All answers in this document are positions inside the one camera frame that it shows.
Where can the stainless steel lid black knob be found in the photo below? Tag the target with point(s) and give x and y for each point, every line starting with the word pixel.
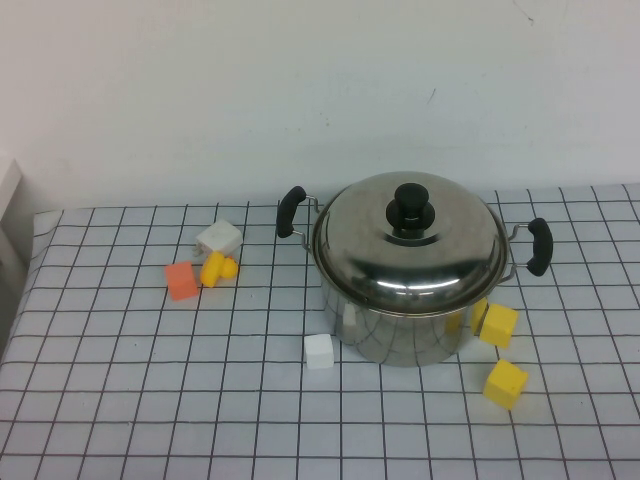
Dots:
pixel 440 270

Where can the white power adapter plug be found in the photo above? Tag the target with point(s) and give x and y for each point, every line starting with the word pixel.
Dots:
pixel 220 237

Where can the yellow toy duck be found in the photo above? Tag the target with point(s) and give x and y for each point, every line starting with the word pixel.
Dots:
pixel 212 270

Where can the white foam cube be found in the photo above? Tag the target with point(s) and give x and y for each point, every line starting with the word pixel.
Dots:
pixel 319 352

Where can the orange foam cube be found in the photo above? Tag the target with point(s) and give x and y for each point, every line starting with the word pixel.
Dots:
pixel 181 282

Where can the yellow foam cube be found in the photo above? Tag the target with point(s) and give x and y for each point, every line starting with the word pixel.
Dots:
pixel 499 326
pixel 505 385

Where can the white black grid tablecloth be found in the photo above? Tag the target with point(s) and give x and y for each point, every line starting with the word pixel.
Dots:
pixel 100 350

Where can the white furniture panel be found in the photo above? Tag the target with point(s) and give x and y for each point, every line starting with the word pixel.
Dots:
pixel 10 210

